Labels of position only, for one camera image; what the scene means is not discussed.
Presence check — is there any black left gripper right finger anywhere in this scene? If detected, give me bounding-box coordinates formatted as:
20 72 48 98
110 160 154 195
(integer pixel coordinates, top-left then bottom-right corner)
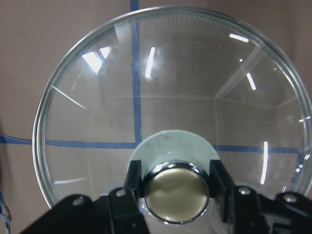
209 160 268 234

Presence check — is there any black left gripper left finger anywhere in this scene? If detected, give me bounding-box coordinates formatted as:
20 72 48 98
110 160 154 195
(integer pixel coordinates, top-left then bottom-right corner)
108 160 149 234

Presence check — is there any glass pot lid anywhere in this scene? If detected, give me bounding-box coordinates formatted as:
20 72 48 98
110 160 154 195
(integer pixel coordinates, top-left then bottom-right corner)
32 6 312 224

